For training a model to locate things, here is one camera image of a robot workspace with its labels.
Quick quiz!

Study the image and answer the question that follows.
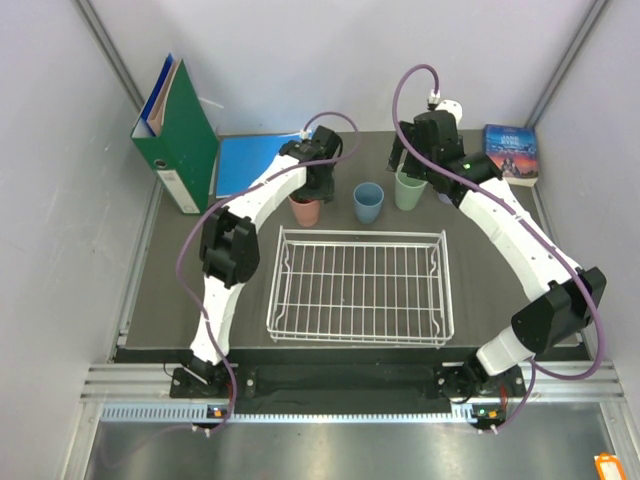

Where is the light green cup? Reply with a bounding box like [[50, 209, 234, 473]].
[[395, 171, 427, 211]]

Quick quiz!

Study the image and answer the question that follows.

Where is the purple cup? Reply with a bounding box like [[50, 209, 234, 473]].
[[438, 193, 451, 205]]

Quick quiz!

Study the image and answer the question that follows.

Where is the blue cup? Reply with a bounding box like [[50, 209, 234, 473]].
[[353, 182, 385, 224]]

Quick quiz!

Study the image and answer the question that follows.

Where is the pink cup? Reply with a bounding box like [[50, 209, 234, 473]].
[[289, 197, 321, 228]]

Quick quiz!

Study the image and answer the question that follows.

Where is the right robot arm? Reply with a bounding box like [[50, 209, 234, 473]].
[[389, 101, 606, 396]]

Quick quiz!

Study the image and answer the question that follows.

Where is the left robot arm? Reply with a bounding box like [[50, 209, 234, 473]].
[[176, 126, 346, 397]]

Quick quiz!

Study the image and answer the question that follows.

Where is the Jane Eyre paperback book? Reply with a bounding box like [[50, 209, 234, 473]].
[[483, 124, 539, 188]]

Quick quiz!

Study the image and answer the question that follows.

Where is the blue folder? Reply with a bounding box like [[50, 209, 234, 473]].
[[214, 133, 300, 198]]

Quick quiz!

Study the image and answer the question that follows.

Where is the green lever arch binder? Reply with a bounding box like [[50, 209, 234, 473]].
[[131, 54, 219, 215]]

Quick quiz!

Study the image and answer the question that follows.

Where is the orange tag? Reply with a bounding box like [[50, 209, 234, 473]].
[[594, 453, 627, 480]]

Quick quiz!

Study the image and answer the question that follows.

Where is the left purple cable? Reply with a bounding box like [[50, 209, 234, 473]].
[[175, 111, 361, 436]]

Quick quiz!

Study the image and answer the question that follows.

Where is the purple cable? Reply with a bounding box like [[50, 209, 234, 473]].
[[392, 64, 607, 432], [175, 111, 361, 436]]

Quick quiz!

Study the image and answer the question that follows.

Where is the white wire dish rack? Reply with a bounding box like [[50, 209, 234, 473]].
[[266, 228, 455, 348]]

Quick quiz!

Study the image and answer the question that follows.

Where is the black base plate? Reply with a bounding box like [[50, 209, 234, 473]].
[[169, 347, 526, 401]]

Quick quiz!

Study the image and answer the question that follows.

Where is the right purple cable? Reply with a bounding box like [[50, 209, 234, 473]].
[[392, 64, 607, 432]]

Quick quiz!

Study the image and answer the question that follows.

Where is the white cable duct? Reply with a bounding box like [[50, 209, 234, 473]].
[[100, 403, 477, 424]]

